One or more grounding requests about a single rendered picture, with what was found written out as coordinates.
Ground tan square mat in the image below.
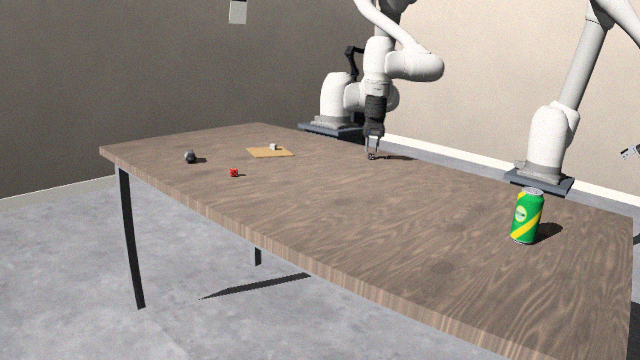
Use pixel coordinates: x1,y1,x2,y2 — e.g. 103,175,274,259
246,146,294,158

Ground green drink can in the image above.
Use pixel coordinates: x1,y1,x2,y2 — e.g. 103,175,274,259
510,187,544,245

